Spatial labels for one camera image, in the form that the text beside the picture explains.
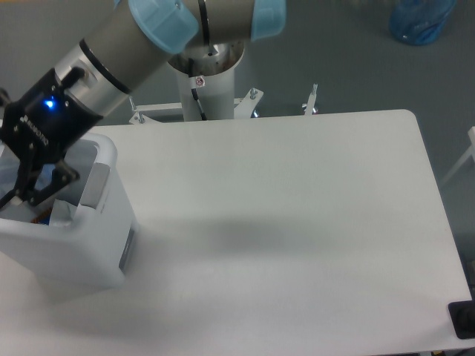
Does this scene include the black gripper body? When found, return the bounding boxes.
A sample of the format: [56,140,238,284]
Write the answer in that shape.
[1,68,102,171]

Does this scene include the black device at table edge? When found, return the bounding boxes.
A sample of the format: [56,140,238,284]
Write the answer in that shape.
[448,300,474,340]

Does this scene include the white pedestal foot bracket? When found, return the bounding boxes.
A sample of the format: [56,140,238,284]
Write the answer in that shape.
[128,96,183,125]

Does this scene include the black cable on pedestal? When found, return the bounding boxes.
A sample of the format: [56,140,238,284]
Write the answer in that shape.
[187,58,209,122]

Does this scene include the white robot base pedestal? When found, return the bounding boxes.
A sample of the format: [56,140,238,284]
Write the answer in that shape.
[163,41,246,122]

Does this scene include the blue item inside trash can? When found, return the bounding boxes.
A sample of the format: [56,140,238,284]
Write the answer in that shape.
[30,208,53,225]

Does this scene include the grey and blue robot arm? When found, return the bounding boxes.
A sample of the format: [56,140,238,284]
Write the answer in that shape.
[1,1,286,206]

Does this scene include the white plastic wrapper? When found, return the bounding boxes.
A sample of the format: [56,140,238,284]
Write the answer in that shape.
[48,200,77,227]

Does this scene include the white plastic trash can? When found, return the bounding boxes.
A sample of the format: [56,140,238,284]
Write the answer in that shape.
[1,133,139,288]

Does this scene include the white frame at right edge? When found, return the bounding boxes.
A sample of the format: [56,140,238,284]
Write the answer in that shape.
[441,127,474,187]

